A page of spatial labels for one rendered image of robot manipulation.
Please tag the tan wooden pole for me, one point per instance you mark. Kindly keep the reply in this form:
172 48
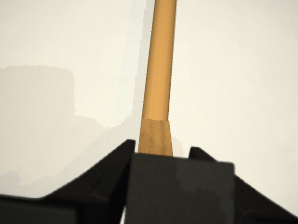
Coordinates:
163 189

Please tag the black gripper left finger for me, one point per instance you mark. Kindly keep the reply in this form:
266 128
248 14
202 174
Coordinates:
97 196

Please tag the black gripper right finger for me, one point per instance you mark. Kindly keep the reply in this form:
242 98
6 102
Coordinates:
251 206

